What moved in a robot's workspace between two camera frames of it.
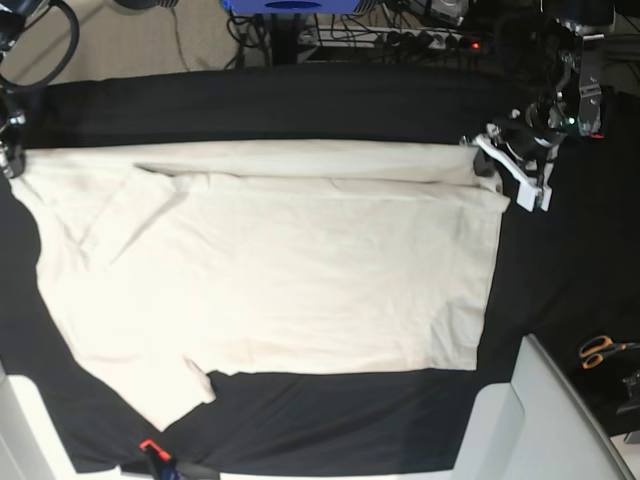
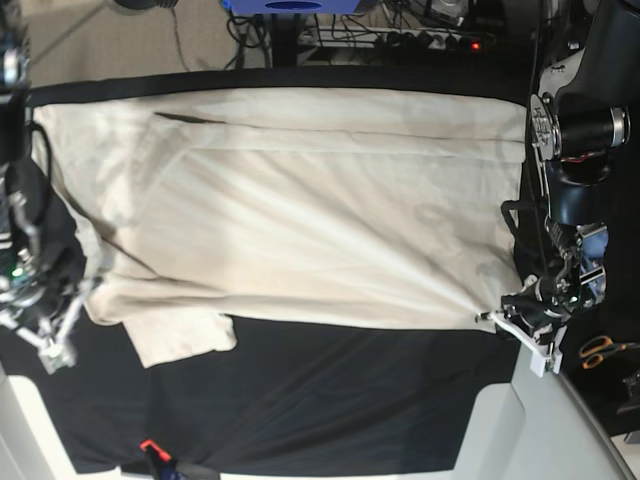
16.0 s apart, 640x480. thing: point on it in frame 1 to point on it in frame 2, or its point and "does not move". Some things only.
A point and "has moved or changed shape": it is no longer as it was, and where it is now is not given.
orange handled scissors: (596, 348) does not move
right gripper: (531, 133) to (543, 305)
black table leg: (284, 38) does not move
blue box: (291, 7) does not move
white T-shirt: (183, 259) has moved or changed shape
